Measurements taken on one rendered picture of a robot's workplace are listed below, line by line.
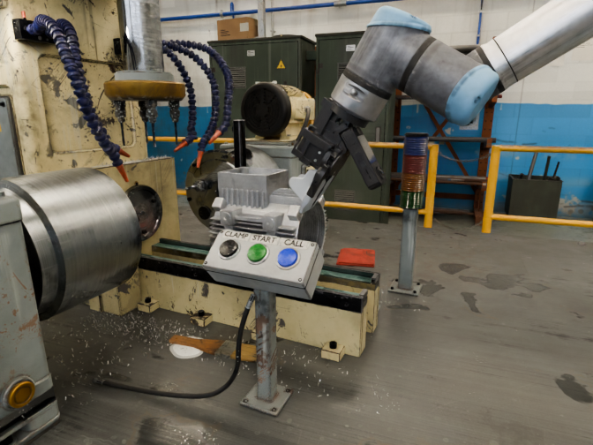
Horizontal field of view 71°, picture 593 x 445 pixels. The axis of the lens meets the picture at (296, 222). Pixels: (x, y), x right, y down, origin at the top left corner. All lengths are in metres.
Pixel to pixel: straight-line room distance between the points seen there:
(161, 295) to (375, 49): 0.74
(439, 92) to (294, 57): 3.59
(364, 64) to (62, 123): 0.75
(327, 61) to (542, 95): 2.85
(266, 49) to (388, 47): 3.68
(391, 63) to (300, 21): 5.64
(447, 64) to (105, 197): 0.61
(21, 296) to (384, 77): 0.62
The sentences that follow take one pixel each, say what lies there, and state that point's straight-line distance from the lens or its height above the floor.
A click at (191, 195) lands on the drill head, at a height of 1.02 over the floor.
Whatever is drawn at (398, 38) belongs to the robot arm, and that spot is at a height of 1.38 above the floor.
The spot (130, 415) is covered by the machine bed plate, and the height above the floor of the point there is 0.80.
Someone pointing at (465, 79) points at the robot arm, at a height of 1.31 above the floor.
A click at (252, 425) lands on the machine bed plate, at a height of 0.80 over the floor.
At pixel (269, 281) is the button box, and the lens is 0.60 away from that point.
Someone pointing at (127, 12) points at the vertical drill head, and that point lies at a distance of 1.06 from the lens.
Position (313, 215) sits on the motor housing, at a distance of 0.94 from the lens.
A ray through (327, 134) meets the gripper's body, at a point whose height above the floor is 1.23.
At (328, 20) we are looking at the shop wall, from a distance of 6.19.
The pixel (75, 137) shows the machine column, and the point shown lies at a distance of 1.18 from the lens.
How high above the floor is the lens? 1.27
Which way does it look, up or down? 15 degrees down
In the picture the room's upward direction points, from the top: straight up
